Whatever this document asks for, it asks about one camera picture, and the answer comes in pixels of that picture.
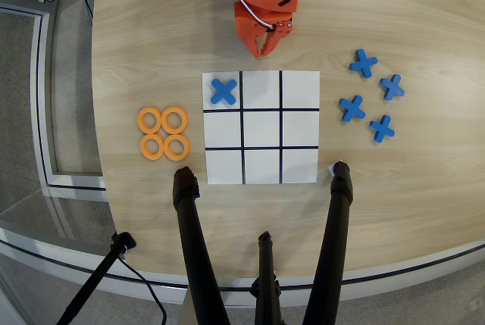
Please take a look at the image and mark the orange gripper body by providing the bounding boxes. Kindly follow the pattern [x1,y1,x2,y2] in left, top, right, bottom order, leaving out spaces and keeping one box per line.
[233,0,293,39]

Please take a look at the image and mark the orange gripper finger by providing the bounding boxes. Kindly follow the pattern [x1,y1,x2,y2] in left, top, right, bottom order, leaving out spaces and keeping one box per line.
[260,20,295,58]
[242,33,263,58]

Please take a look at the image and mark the orange ring piece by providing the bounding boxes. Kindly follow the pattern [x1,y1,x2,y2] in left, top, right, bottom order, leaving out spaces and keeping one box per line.
[139,133,167,161]
[136,106,164,133]
[163,133,191,162]
[161,106,189,133]

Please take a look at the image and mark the blue cross piece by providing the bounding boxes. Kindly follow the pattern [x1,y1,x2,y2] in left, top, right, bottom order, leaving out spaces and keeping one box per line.
[210,78,239,107]
[338,95,367,123]
[369,114,396,145]
[379,73,406,102]
[349,48,379,79]

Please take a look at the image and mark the white tic-tac-toe grid sheet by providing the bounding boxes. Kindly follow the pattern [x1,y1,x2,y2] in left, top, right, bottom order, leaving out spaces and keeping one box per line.
[202,70,321,186]

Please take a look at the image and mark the white framed glass panel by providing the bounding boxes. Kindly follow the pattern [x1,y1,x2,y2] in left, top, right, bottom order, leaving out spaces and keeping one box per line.
[0,0,110,194]

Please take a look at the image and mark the thin black tripod leg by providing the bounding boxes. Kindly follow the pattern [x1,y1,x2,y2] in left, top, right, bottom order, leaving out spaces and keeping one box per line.
[249,230,285,325]

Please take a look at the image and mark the black stand pole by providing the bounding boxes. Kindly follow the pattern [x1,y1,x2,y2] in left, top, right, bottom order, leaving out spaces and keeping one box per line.
[55,231,137,325]

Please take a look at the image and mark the white servo cable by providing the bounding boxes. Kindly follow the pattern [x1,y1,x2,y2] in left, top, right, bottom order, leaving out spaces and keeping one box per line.
[230,0,276,33]

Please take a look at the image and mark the black cable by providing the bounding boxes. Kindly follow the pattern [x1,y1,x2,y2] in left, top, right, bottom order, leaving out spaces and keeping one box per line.
[117,255,168,325]

